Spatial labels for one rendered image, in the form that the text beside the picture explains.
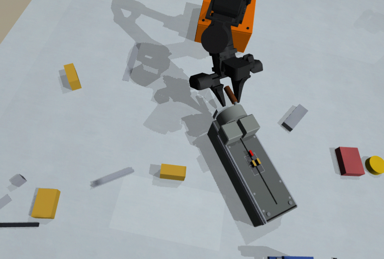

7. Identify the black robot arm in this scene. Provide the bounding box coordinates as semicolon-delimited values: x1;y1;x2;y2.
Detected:
201;0;255;81

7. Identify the red rectangular block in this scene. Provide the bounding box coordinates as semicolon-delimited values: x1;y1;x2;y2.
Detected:
335;147;365;176

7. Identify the yellow short cylinder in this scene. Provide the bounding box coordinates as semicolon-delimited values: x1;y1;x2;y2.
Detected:
365;156;384;175

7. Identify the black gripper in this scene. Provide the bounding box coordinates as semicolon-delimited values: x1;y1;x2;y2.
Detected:
189;44;263;107

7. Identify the yellow rectangular block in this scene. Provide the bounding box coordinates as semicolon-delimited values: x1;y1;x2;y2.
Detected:
64;63;82;90
31;188;61;219
160;164;186;181

